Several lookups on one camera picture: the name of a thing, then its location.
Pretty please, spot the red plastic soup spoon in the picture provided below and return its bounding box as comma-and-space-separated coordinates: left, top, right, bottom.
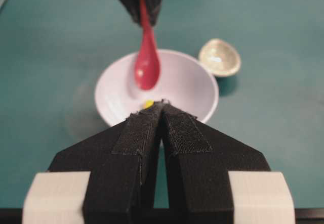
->
134, 0, 160, 91

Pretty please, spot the yellow hexagonal prism block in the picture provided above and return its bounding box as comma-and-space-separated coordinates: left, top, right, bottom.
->
142, 100, 154, 109

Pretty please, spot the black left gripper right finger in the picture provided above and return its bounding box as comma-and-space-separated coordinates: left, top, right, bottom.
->
160, 100, 296, 224

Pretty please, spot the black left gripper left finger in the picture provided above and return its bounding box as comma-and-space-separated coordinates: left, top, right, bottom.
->
22, 104, 163, 224

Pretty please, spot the white round bowl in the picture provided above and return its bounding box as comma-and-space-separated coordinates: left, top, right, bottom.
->
94, 49, 219, 126

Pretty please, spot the speckled ceramic spoon rest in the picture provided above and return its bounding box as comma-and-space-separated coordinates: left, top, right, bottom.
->
198, 38, 241, 77

